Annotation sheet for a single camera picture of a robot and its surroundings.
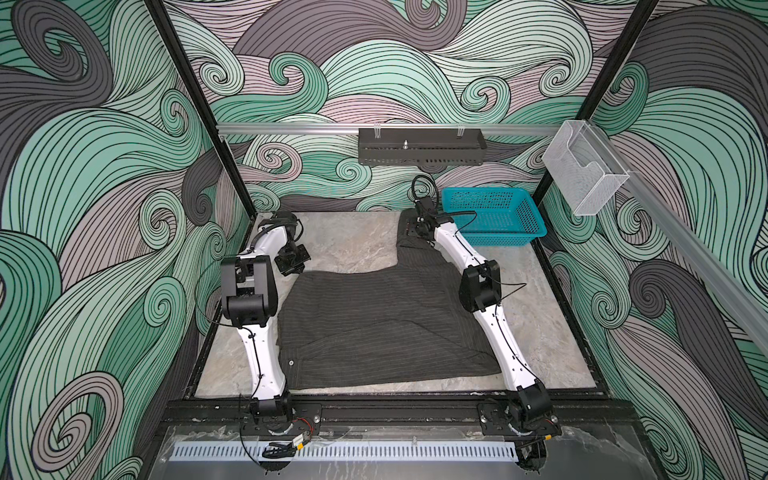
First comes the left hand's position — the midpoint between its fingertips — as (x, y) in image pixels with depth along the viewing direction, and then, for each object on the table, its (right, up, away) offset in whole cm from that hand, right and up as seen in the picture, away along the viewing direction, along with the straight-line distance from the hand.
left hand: (302, 266), depth 99 cm
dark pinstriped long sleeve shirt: (+24, -18, -8) cm, 31 cm away
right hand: (+41, +14, +15) cm, 46 cm away
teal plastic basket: (+78, +18, +23) cm, 84 cm away
